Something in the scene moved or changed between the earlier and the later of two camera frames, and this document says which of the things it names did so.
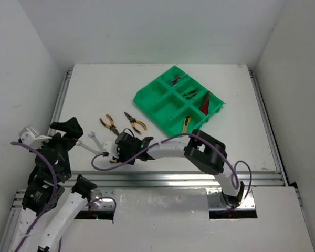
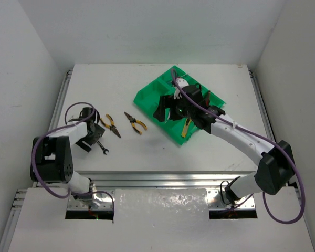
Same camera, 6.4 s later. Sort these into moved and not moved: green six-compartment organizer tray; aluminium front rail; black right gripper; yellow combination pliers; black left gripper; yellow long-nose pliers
Moved: black left gripper; black right gripper
Not moved: yellow long-nose pliers; green six-compartment organizer tray; yellow combination pliers; aluminium front rail
